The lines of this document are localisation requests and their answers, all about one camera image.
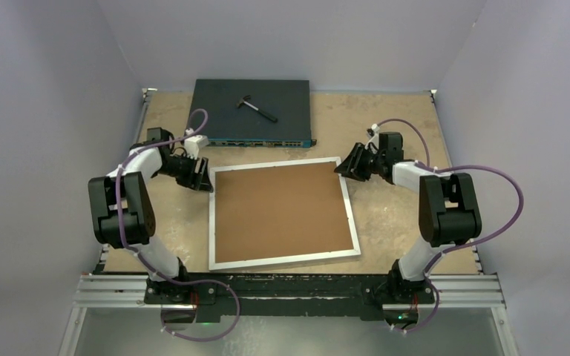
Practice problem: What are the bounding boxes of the dark network switch box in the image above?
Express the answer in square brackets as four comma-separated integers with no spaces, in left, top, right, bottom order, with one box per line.
[190,79,316,148]

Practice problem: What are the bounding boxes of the brown cardboard backing board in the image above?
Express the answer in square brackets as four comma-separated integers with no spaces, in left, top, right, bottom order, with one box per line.
[213,162,355,264]

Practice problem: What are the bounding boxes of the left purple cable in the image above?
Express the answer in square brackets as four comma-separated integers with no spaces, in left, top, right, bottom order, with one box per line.
[114,108,241,343]

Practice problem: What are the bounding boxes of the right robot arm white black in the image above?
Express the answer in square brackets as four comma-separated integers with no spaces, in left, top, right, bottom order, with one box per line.
[334,132,482,302]

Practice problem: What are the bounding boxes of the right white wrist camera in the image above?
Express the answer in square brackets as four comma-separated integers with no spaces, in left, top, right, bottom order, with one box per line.
[366,124,380,147]

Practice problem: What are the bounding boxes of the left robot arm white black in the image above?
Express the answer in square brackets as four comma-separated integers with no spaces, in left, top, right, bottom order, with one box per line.
[88,128,213,303]

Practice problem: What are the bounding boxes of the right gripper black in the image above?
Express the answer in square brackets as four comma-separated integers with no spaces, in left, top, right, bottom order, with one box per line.
[334,142,385,182]

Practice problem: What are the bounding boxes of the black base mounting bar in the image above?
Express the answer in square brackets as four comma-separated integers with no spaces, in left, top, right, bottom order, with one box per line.
[144,272,436,323]

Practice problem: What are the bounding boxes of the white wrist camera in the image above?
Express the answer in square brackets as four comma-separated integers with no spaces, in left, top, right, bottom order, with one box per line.
[366,124,380,147]
[181,128,209,159]

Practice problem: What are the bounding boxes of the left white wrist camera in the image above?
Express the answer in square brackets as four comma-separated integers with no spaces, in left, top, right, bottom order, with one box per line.
[181,128,209,159]

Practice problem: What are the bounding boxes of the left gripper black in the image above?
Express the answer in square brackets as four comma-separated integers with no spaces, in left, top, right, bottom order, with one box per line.
[154,151,212,192]

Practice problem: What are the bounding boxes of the small black-handled hammer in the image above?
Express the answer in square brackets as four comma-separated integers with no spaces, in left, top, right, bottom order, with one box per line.
[235,95,279,123]

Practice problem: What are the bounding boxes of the white picture frame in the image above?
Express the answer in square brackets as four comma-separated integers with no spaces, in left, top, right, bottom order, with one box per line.
[207,156,363,272]

